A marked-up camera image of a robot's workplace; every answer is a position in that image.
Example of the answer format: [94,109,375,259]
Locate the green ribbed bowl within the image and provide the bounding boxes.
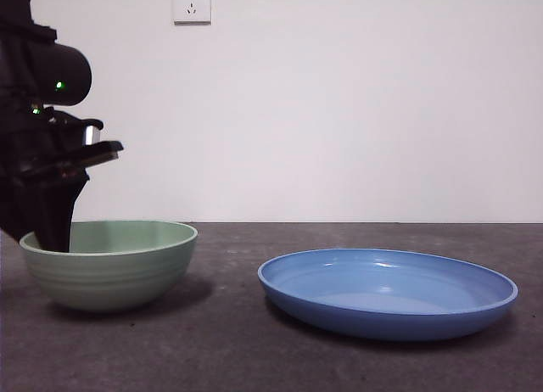
[19,220,199,313]

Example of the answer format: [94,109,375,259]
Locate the blue round plate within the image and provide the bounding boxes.
[256,247,519,342]

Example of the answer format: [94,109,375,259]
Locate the white wall socket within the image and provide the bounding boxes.
[172,0,212,26]

